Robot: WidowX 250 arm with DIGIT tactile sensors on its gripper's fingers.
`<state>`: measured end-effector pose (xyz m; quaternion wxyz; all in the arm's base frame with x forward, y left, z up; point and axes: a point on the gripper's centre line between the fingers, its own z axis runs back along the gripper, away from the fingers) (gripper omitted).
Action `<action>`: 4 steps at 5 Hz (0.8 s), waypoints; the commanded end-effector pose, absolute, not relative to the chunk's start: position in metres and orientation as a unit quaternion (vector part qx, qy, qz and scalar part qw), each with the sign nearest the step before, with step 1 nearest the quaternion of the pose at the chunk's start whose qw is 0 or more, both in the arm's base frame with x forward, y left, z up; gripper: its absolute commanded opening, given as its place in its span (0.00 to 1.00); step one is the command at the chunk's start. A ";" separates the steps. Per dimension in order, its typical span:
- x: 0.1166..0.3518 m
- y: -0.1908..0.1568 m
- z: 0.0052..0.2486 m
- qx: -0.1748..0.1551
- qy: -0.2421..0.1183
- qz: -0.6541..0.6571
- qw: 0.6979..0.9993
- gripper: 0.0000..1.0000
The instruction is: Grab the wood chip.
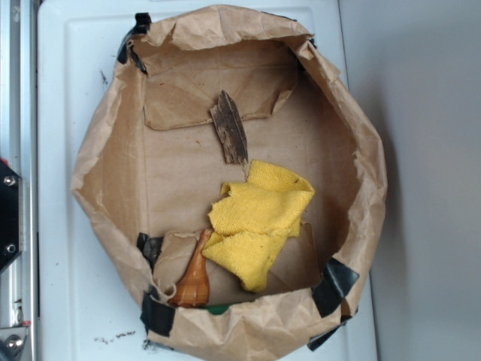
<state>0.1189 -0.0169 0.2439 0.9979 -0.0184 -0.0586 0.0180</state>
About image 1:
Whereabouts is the dark brown wood chip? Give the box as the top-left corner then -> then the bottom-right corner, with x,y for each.
210,90 -> 248,164

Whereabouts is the brown paper lined bin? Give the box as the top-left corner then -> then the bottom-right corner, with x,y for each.
71,5 -> 387,360

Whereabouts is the yellow cloth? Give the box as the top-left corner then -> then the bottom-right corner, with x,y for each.
202,159 -> 315,293

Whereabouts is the green object under paper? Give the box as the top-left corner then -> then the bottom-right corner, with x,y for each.
204,305 -> 230,315

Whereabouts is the black metal bracket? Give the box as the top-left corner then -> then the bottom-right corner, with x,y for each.
0,157 -> 23,274

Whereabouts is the aluminium frame rail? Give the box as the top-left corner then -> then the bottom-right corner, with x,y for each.
1,1 -> 40,360

